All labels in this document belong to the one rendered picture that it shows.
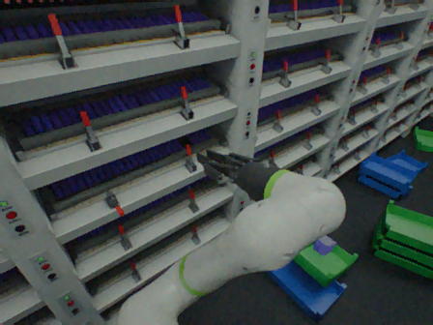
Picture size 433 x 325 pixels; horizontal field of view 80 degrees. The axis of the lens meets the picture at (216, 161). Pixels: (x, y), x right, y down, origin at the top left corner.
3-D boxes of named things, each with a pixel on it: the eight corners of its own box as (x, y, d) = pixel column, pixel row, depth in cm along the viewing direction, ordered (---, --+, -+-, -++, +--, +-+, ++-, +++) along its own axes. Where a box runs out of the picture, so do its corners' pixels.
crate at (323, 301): (342, 295, 122) (347, 285, 118) (316, 323, 112) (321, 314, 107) (291, 251, 141) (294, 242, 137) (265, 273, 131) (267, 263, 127)
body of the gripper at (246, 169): (246, 202, 60) (222, 188, 67) (273, 188, 64) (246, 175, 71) (244, 173, 56) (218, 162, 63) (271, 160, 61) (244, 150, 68)
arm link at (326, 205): (353, 231, 50) (361, 180, 46) (314, 262, 44) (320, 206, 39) (294, 202, 61) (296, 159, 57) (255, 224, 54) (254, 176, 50)
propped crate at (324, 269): (317, 241, 147) (324, 230, 144) (351, 267, 134) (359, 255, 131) (288, 256, 126) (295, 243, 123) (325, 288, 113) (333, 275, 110)
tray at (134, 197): (233, 162, 99) (239, 145, 92) (60, 245, 69) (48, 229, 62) (203, 130, 108) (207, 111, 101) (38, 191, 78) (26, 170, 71)
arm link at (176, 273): (181, 311, 76) (158, 276, 79) (213, 282, 83) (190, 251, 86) (199, 308, 62) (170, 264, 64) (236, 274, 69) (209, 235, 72)
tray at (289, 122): (336, 113, 134) (351, 91, 124) (250, 154, 104) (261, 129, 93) (306, 92, 143) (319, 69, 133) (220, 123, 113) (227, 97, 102)
